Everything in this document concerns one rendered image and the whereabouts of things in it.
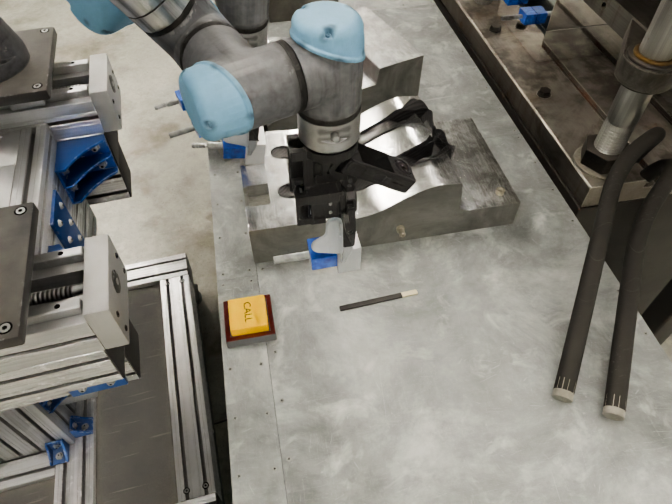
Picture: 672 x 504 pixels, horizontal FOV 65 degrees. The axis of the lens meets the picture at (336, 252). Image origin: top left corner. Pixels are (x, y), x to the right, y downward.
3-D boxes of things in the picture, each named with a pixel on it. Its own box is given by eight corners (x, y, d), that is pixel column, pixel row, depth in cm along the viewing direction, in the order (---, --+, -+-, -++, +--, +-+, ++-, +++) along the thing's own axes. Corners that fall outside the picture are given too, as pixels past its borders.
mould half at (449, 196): (254, 263, 97) (244, 213, 86) (242, 168, 113) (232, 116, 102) (512, 223, 103) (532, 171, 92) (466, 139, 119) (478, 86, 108)
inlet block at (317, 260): (277, 283, 81) (273, 262, 77) (273, 258, 84) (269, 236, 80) (360, 269, 83) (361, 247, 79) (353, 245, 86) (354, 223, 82)
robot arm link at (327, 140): (353, 84, 64) (369, 126, 59) (352, 116, 68) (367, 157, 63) (292, 91, 63) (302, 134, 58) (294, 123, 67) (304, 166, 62)
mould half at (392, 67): (224, 161, 114) (215, 119, 106) (185, 98, 129) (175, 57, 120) (418, 96, 129) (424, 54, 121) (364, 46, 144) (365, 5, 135)
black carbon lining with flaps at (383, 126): (280, 209, 96) (275, 170, 88) (269, 151, 106) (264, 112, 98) (463, 183, 100) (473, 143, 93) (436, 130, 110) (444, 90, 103)
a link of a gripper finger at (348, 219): (337, 234, 77) (334, 182, 72) (349, 232, 77) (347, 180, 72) (344, 254, 73) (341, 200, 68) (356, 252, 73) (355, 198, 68)
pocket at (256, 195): (248, 221, 96) (245, 207, 93) (245, 201, 99) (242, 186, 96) (273, 218, 97) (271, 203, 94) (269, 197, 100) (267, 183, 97)
